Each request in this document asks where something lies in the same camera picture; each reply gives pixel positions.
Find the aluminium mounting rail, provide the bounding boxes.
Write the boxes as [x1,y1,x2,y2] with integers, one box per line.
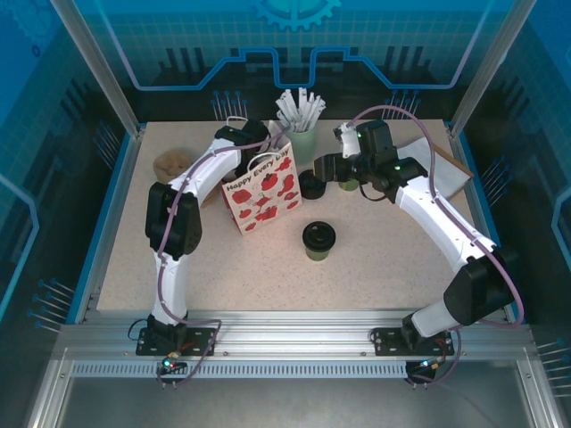
[57,309,536,358]

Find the red white paper gift bag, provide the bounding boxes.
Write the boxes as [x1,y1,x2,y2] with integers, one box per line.
[221,115,303,236]

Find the aluminium frame post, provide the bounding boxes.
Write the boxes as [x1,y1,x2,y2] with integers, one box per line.
[447,0,535,136]
[50,0,146,136]

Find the grey metal shelf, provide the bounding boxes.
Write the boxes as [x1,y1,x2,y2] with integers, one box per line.
[26,347,567,428]

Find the white paper napkin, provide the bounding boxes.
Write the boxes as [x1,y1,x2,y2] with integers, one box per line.
[394,136,474,200]

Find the slotted grey cable duct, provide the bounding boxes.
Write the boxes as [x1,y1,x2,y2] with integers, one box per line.
[70,361,451,379]

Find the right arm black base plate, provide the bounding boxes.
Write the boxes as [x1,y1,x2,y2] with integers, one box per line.
[372,327,455,358]

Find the pale green holder cup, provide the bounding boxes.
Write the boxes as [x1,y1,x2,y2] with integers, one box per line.
[285,122,318,166]

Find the white wrapped straw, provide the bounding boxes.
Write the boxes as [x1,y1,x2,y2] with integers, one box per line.
[306,95,323,131]
[310,100,328,130]
[297,87,310,131]
[302,92,316,131]
[281,90,299,131]
[275,98,294,130]

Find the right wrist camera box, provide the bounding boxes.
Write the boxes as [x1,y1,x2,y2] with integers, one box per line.
[333,122,361,158]

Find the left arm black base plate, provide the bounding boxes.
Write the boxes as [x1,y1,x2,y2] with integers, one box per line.
[136,327,219,358]

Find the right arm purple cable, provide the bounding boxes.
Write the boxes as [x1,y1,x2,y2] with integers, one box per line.
[350,104,525,389]

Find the small LED circuit board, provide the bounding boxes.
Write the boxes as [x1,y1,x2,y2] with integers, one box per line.
[406,356,448,376]
[161,353,187,375]

